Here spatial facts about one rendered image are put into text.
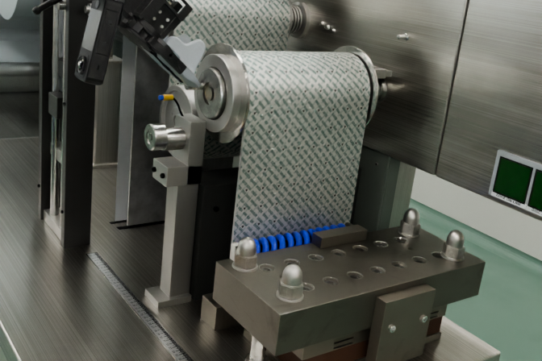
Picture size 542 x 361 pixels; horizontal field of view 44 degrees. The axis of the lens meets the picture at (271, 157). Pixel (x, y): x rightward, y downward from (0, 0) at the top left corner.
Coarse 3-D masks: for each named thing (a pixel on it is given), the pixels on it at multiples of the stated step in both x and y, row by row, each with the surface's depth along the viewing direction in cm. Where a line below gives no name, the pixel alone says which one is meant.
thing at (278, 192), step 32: (256, 160) 98; (288, 160) 102; (320, 160) 106; (352, 160) 110; (256, 192) 100; (288, 192) 104; (320, 192) 108; (352, 192) 112; (256, 224) 102; (288, 224) 106; (320, 224) 110
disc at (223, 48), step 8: (216, 48) 99; (224, 48) 97; (232, 48) 95; (232, 56) 95; (240, 56) 94; (240, 64) 94; (240, 72) 94; (240, 80) 94; (248, 88) 93; (248, 96) 93; (240, 104) 94; (248, 104) 93; (240, 112) 95; (240, 120) 95; (232, 128) 97; (240, 128) 95; (216, 136) 101; (224, 136) 99; (232, 136) 97
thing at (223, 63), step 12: (204, 60) 99; (216, 60) 96; (228, 60) 95; (228, 72) 94; (228, 84) 94; (228, 96) 94; (240, 96) 94; (228, 108) 95; (204, 120) 101; (216, 120) 98; (228, 120) 95
